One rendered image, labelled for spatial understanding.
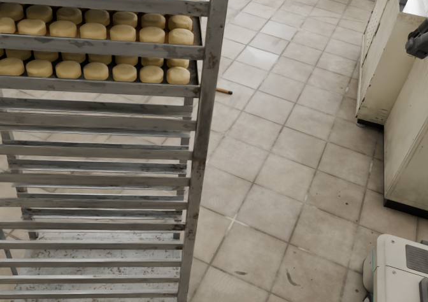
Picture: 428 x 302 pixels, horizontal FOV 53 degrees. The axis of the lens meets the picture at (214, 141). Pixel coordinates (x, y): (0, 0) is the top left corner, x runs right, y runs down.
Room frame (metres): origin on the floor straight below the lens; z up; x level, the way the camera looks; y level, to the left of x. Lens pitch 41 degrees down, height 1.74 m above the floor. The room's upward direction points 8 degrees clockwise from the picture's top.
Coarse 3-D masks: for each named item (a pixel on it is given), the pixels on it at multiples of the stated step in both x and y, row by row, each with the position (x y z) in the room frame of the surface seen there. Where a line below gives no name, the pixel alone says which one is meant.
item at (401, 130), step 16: (416, 64) 2.26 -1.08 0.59; (416, 80) 2.11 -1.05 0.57; (400, 96) 2.27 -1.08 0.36; (416, 96) 1.98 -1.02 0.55; (400, 112) 2.11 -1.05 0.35; (416, 112) 1.85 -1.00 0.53; (384, 128) 2.29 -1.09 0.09; (400, 128) 1.97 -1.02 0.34; (416, 128) 1.74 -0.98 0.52; (384, 144) 2.12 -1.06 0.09; (400, 144) 1.84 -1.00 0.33; (416, 144) 1.66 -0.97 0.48; (384, 160) 1.97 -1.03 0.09; (400, 160) 1.72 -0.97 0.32; (416, 160) 1.65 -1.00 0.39; (384, 176) 1.83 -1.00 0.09; (400, 176) 1.65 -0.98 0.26; (416, 176) 1.64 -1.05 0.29; (384, 192) 1.78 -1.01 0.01; (400, 192) 1.64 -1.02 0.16; (416, 192) 1.63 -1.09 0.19; (400, 208) 1.66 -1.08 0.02; (416, 208) 1.65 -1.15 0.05
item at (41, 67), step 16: (0, 48) 0.77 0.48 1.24; (0, 64) 0.71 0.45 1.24; (16, 64) 0.72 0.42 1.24; (32, 64) 0.73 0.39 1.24; (48, 64) 0.74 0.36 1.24; (64, 64) 0.75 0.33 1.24; (96, 64) 0.76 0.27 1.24; (128, 64) 0.78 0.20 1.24; (144, 64) 0.81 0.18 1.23; (160, 64) 0.82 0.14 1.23; (176, 64) 0.82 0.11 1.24; (128, 80) 0.74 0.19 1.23; (144, 80) 0.75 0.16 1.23; (160, 80) 0.76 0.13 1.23; (176, 80) 0.76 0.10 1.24
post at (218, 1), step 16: (224, 0) 0.71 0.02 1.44; (208, 16) 0.71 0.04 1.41; (224, 16) 0.71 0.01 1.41; (208, 32) 0.70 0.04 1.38; (208, 48) 0.70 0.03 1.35; (208, 64) 0.70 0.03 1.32; (208, 80) 0.71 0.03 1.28; (208, 96) 0.71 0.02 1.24; (208, 112) 0.71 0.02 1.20; (208, 128) 0.71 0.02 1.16; (208, 144) 0.71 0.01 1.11; (192, 160) 0.72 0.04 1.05; (192, 176) 0.70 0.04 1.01; (192, 192) 0.70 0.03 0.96; (192, 208) 0.70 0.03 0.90; (192, 224) 0.71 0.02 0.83; (192, 240) 0.71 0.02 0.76; (192, 256) 0.71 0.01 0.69
